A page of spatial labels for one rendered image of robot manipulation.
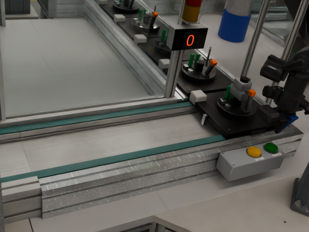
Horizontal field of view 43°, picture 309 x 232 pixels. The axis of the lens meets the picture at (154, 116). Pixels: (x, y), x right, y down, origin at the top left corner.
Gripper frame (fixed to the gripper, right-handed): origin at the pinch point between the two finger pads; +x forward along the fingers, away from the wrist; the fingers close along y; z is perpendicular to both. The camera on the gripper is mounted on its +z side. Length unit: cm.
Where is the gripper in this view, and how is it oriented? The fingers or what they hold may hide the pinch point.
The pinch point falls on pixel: (280, 123)
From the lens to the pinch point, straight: 125.2
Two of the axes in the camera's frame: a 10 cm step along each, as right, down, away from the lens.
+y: -8.7, 1.5, -4.7
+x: -1.5, 8.2, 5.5
